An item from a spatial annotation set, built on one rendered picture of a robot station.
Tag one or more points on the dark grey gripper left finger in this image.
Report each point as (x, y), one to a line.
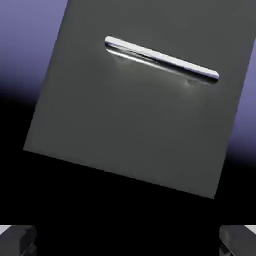
(18, 240)

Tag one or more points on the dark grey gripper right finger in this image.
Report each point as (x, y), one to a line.
(238, 240)

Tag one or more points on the dark grey drawer front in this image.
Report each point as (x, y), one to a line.
(128, 124)

